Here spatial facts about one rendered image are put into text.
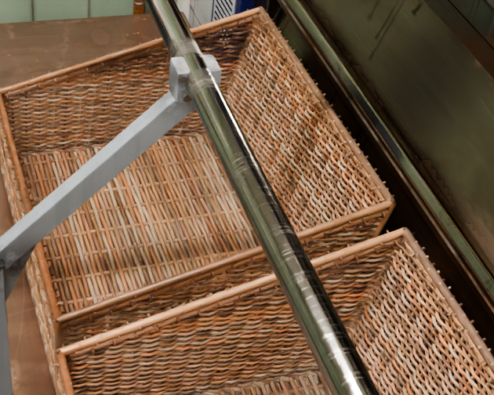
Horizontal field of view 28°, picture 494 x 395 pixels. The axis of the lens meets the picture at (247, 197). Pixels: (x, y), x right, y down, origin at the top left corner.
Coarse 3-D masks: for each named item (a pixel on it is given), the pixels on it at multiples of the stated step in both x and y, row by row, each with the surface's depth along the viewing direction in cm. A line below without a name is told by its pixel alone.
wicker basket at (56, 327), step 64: (128, 64) 171; (256, 64) 172; (0, 128) 166; (64, 128) 175; (192, 128) 185; (256, 128) 171; (320, 128) 152; (128, 192) 171; (320, 192) 151; (384, 192) 136; (64, 256) 157; (128, 256) 159; (192, 256) 160; (256, 256) 132; (320, 256) 137; (64, 320) 128; (128, 320) 132
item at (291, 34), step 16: (288, 32) 177; (304, 48) 172; (304, 64) 171; (272, 80) 179; (320, 80) 166; (336, 96) 161; (336, 112) 160; (352, 128) 156; (320, 144) 163; (368, 144) 152; (336, 160) 158; (368, 160) 151; (304, 176) 163; (384, 176) 147; (400, 192) 143; (400, 208) 143; (416, 208) 139; (400, 224) 142; (416, 224) 139; (416, 240) 138; (432, 240) 136; (432, 256) 135; (448, 256) 132; (448, 272) 132; (464, 288) 129; (464, 304) 128; (480, 304) 126; (480, 320) 126; (416, 352) 135; (464, 368) 127
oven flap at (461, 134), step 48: (288, 0) 157; (336, 0) 149; (384, 0) 138; (336, 48) 145; (384, 48) 137; (432, 48) 128; (384, 96) 135; (432, 96) 126; (480, 96) 119; (432, 144) 125; (480, 144) 117; (432, 192) 121; (480, 192) 116; (480, 240) 115
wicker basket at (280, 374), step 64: (384, 256) 133; (192, 320) 127; (256, 320) 132; (384, 320) 133; (448, 320) 121; (64, 384) 120; (128, 384) 132; (256, 384) 141; (320, 384) 142; (384, 384) 131; (448, 384) 120
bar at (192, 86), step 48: (144, 0) 108; (192, 48) 98; (192, 96) 94; (144, 144) 100; (240, 144) 87; (96, 192) 102; (240, 192) 83; (0, 240) 104; (288, 240) 78; (0, 288) 105; (288, 288) 75; (0, 336) 110; (336, 336) 70; (0, 384) 115; (336, 384) 68
